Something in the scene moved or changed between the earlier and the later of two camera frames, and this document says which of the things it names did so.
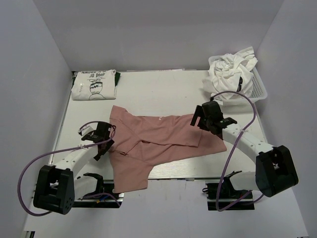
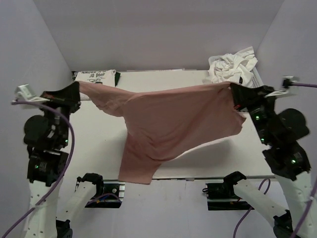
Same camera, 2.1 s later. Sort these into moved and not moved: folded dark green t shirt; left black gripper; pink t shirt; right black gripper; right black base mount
Moved: right black gripper; left black gripper; pink t shirt
Not moved: folded dark green t shirt; right black base mount
